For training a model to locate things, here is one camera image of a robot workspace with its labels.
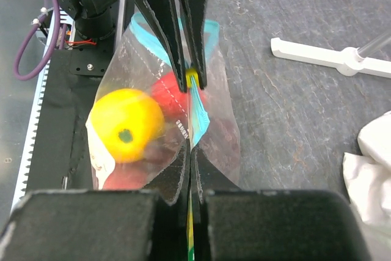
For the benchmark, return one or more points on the clear zip top bag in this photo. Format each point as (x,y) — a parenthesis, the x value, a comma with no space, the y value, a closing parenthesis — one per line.
(138,62)

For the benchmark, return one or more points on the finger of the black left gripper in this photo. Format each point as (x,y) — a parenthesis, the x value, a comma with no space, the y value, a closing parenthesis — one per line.
(161,16)
(193,20)

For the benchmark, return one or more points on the purple grape bunch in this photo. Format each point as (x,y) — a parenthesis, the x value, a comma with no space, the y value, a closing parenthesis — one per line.
(220,144)

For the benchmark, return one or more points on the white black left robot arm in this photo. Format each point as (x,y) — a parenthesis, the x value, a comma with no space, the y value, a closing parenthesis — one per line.
(101,27)

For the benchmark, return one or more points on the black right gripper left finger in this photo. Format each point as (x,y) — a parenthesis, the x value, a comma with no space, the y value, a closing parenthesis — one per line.
(82,224)

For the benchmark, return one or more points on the silver clothes rack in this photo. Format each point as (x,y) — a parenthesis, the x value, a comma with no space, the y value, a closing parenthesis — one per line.
(349,61)

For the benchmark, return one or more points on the white garment on orange hanger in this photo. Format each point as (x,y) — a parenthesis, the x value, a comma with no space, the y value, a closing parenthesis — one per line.
(367,176)

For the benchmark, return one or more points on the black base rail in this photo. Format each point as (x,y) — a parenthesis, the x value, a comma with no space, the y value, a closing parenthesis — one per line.
(61,155)

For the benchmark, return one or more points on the peach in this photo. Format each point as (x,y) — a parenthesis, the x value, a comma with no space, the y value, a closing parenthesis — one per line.
(130,176)

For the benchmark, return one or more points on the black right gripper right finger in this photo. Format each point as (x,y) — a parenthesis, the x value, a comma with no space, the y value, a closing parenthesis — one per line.
(268,224)

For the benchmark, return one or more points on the light blue cable duct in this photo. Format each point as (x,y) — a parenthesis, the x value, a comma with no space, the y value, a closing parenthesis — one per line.
(26,158)

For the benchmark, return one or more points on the red strawberry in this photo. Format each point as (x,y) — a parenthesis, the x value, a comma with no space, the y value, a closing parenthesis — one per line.
(165,91)

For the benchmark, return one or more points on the orange fruit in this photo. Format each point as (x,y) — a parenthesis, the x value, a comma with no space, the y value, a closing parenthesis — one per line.
(126,121)

